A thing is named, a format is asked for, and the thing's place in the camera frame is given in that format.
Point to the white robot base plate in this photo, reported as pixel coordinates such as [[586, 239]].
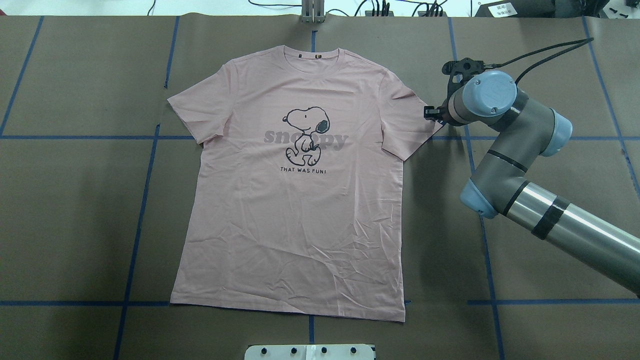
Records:
[[356, 351]]

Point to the aluminium camera mount post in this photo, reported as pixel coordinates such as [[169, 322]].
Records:
[[313, 12]]

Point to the pink Snoopy t-shirt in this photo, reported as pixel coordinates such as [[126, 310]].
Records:
[[298, 201]]

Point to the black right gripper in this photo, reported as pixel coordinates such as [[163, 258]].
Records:
[[442, 114]]

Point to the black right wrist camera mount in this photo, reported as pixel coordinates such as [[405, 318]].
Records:
[[460, 72]]

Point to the black device with label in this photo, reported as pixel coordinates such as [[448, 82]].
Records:
[[516, 9]]

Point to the black power strip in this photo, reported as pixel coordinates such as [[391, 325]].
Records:
[[382, 8]]

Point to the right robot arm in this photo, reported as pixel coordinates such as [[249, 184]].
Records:
[[527, 129]]

